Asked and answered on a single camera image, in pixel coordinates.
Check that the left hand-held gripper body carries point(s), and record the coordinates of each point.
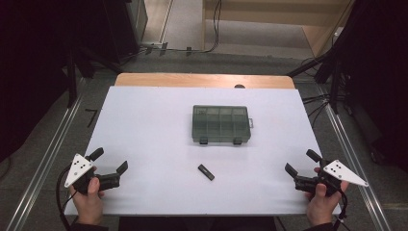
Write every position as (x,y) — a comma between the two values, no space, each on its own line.
(77,168)

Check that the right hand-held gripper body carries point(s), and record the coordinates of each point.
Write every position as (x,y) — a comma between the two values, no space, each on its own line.
(340,171)

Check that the transparent grey compartment box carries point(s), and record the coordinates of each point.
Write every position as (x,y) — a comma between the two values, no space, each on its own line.
(221,123)

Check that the black usb stick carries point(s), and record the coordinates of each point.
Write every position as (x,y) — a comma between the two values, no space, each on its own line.
(206,172)

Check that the person's left hand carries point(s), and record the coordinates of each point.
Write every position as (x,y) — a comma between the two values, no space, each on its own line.
(88,205)

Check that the person's right hand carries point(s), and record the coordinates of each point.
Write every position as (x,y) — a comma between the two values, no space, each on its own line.
(322,208)

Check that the white board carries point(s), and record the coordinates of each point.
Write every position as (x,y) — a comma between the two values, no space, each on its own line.
(154,144)

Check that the black metal stand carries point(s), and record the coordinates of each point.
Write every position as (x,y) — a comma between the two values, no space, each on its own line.
(333,67)
(72,80)

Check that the wooden table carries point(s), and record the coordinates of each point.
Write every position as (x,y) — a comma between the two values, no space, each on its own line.
(192,80)

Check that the dark cabinet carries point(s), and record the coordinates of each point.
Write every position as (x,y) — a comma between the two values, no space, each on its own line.
(125,25)

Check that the light wooden furniture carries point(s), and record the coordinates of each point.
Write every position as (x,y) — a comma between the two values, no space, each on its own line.
(256,9)

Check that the metal floor rail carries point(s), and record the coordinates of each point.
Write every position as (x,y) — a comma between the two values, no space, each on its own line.
(48,160)
(352,160)

